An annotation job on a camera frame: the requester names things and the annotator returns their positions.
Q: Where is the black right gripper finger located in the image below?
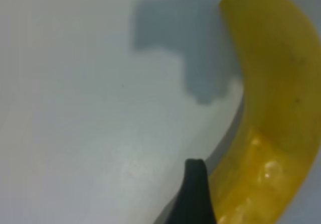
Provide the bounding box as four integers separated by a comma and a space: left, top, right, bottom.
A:
152, 158, 218, 224

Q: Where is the yellow banana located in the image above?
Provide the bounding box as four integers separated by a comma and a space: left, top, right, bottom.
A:
207, 0, 321, 224

